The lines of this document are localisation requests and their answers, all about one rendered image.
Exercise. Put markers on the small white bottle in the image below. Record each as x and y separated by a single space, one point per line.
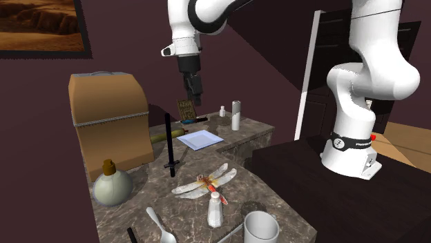
222 112

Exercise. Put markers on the brown patterned book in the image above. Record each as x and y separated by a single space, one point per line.
186 109

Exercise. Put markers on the white salt shaker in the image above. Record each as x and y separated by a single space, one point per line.
215 213

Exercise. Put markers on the white mug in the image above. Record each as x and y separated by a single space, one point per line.
261 230

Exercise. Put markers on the black toy sword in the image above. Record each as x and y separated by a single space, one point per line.
169 141

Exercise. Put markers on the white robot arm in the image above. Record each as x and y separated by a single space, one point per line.
363 67

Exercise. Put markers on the white knife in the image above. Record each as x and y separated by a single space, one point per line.
232 234

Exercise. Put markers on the brown bread box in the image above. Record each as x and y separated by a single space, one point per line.
107 101

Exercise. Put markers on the round pale bottle brown cap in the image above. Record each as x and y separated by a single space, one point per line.
112 188

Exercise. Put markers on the red dragonfly figure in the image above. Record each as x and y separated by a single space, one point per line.
202 185

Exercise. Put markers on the white spoon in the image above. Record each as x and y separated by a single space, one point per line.
165 234

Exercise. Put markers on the pale blue square plate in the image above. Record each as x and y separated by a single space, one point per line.
200 139

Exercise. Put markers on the dark door white frame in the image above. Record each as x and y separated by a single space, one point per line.
316 77

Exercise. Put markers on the olive rolling pin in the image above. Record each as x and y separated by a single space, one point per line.
165 135

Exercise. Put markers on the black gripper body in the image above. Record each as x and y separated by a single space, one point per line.
189 67

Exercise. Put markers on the dark robot stand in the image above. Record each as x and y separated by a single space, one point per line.
323 202

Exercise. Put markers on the black and blue pen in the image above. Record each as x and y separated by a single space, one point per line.
193 120

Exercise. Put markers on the black stick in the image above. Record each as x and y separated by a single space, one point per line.
132 236

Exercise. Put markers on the framed desert wall picture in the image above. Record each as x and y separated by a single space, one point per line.
37 27

